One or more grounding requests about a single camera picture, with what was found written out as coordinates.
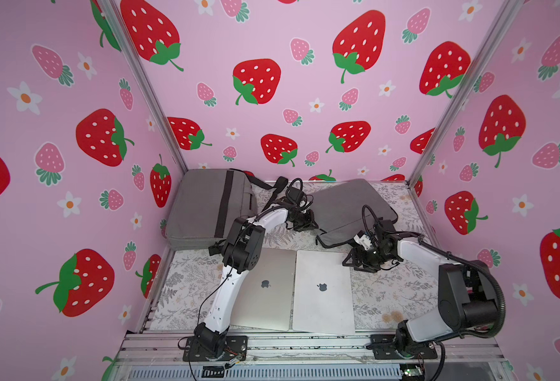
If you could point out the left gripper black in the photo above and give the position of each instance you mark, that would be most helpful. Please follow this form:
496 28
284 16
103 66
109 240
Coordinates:
308 224

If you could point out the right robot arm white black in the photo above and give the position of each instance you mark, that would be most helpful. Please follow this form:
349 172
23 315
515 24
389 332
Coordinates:
470 301

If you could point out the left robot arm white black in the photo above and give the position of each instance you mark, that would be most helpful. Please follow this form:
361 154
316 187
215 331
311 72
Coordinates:
241 251

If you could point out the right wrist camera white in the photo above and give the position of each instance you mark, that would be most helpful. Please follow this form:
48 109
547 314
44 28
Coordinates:
363 240

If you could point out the silver laptop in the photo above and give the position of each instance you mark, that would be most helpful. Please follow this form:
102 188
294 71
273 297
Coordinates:
266 296
322 294

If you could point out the aluminium post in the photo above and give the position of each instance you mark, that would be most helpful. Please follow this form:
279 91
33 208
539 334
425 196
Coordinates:
498 29
119 29

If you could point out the right rear aluminium post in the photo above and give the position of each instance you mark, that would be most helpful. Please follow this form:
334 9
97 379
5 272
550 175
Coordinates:
498 29

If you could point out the left rear aluminium post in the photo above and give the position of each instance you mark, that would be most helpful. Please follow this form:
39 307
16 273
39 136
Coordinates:
119 29

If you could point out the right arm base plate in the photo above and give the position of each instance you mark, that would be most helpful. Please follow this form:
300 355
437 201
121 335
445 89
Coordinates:
391 347

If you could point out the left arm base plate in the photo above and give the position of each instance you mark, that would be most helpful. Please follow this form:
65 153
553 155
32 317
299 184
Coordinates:
227 349

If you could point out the aluminium frame rail front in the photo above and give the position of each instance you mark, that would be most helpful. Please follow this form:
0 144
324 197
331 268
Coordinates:
308 356

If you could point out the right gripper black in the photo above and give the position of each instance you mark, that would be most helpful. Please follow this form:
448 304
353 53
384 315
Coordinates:
360 257

